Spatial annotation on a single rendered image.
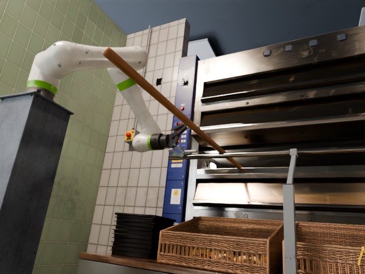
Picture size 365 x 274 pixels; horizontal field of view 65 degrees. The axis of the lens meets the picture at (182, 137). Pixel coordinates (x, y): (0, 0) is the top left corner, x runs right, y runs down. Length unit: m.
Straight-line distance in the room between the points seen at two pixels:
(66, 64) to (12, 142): 0.37
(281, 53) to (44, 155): 1.69
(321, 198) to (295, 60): 0.95
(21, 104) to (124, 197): 1.28
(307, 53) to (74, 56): 1.53
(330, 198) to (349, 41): 1.02
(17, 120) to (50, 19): 1.31
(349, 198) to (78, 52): 1.55
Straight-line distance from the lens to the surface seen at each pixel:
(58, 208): 2.31
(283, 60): 2.22
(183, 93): 2.34
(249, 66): 2.27
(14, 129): 1.29
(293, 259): 1.23
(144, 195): 2.25
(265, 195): 1.88
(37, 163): 1.29
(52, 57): 1.33
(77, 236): 2.46
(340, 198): 1.84
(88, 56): 1.36
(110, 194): 2.46
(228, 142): 2.05
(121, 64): 0.91
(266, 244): 1.35
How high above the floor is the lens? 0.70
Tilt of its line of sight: 19 degrees up
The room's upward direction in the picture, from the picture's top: 6 degrees clockwise
